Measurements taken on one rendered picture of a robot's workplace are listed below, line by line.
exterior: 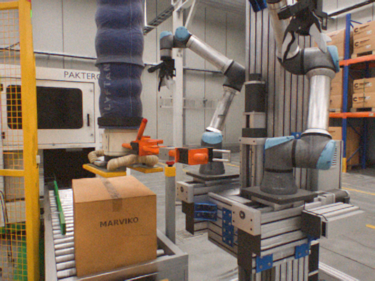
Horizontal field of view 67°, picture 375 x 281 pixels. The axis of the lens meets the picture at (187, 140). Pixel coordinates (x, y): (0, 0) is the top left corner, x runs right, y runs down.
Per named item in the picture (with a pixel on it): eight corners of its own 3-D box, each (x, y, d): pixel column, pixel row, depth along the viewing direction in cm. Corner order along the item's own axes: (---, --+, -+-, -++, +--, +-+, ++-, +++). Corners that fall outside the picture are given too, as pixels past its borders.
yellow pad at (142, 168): (117, 165, 159) (117, 156, 159) (133, 163, 165) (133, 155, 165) (145, 174, 131) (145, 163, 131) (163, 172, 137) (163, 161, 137)
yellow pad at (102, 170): (82, 168, 148) (82, 158, 148) (101, 166, 154) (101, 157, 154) (105, 178, 120) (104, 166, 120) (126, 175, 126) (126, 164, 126)
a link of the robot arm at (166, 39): (173, 30, 168) (158, 30, 168) (173, 49, 168) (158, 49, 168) (173, 34, 175) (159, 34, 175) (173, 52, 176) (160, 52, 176)
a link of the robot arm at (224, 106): (198, 149, 169) (231, 62, 165) (197, 147, 183) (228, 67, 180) (217, 156, 169) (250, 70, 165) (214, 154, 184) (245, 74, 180)
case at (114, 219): (73, 237, 191) (72, 179, 188) (132, 229, 207) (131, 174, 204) (77, 284, 136) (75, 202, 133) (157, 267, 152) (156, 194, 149)
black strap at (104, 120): (91, 125, 144) (91, 117, 144) (133, 125, 157) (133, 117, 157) (106, 125, 125) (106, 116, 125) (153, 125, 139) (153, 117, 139)
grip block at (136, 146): (129, 154, 122) (129, 140, 122) (149, 153, 128) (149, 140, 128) (138, 156, 115) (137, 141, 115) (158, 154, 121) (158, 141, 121)
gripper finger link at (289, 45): (293, 64, 95) (307, 37, 90) (280, 62, 92) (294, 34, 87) (287, 60, 97) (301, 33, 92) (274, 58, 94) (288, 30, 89)
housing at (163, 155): (158, 159, 105) (157, 147, 105) (173, 158, 109) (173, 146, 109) (167, 161, 99) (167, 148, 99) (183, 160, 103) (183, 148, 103)
